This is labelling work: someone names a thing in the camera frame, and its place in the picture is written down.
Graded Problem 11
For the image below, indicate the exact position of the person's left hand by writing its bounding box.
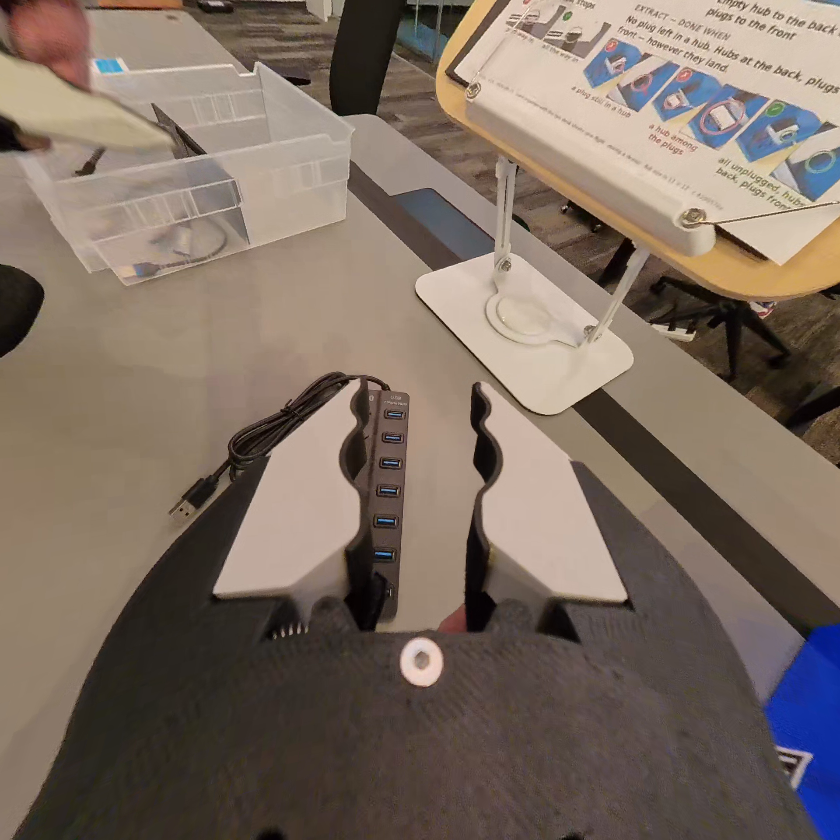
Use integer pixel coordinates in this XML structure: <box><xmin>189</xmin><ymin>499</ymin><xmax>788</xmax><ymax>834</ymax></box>
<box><xmin>7</xmin><ymin>0</ymin><xmax>94</xmax><ymax>93</ymax></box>

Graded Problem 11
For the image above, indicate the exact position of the page holder wire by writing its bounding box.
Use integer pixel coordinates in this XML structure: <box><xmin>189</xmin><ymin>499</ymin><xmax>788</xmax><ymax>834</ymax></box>
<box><xmin>681</xmin><ymin>199</ymin><xmax>840</xmax><ymax>228</ymax></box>
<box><xmin>465</xmin><ymin>5</ymin><xmax>546</xmax><ymax>101</ymax></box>

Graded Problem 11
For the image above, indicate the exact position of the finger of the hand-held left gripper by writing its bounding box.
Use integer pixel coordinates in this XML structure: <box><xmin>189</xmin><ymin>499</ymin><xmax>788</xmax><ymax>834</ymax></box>
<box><xmin>150</xmin><ymin>101</ymin><xmax>210</xmax><ymax>160</ymax></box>
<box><xmin>0</xmin><ymin>50</ymin><xmax>177</xmax><ymax>154</ymax></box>

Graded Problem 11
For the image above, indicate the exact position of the black chair base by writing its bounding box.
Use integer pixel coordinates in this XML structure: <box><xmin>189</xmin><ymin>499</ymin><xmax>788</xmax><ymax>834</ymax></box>
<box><xmin>650</xmin><ymin>276</ymin><xmax>796</xmax><ymax>385</ymax></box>

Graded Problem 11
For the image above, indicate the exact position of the black usb cable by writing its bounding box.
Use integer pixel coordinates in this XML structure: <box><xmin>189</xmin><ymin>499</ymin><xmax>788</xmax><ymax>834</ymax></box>
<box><xmin>108</xmin><ymin>220</ymin><xmax>229</xmax><ymax>282</ymax></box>

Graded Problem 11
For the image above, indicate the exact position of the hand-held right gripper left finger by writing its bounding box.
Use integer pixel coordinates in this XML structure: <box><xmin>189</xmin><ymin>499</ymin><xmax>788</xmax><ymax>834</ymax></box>
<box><xmin>213</xmin><ymin>379</ymin><xmax>374</xmax><ymax>631</ymax></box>

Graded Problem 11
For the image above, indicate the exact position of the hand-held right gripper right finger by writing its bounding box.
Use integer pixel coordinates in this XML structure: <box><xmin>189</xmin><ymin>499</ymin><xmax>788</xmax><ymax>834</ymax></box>
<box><xmin>465</xmin><ymin>382</ymin><xmax>630</xmax><ymax>634</ymax></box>

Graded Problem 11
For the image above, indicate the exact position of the black hub cable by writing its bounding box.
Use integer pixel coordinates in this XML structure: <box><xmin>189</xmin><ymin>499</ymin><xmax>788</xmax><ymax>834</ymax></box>
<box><xmin>167</xmin><ymin>371</ymin><xmax>392</xmax><ymax>525</ymax></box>

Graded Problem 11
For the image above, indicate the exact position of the printed instruction sheet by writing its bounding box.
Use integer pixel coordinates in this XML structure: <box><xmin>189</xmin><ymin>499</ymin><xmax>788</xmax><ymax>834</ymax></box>
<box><xmin>453</xmin><ymin>0</ymin><xmax>840</xmax><ymax>266</ymax></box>

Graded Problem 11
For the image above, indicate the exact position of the clear plastic bin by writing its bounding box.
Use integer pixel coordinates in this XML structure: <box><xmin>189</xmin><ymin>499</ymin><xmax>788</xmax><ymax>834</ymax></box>
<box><xmin>18</xmin><ymin>62</ymin><xmax>355</xmax><ymax>287</ymax></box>

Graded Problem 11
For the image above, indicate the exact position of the black office chair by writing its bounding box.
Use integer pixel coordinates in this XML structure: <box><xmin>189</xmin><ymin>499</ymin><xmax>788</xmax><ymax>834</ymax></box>
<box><xmin>328</xmin><ymin>0</ymin><xmax>409</xmax><ymax>118</ymax></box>

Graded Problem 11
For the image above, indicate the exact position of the instruction sheet on board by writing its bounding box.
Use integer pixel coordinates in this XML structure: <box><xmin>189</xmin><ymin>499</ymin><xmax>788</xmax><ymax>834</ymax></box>
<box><xmin>435</xmin><ymin>0</ymin><xmax>840</xmax><ymax>301</ymax></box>

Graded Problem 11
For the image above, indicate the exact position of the blue storage bin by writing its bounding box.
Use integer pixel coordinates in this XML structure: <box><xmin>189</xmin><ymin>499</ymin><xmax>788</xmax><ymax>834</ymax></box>
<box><xmin>763</xmin><ymin>623</ymin><xmax>840</xmax><ymax>812</ymax></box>

